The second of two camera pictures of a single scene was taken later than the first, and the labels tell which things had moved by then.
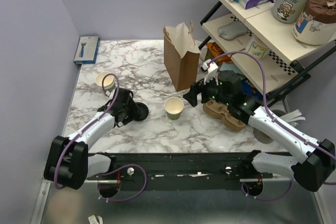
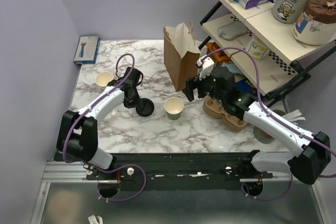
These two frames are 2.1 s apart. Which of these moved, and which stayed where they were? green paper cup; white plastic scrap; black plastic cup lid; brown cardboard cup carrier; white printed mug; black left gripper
Moved: black plastic cup lid; black left gripper
Stayed: green paper cup; white plastic scrap; white printed mug; brown cardboard cup carrier
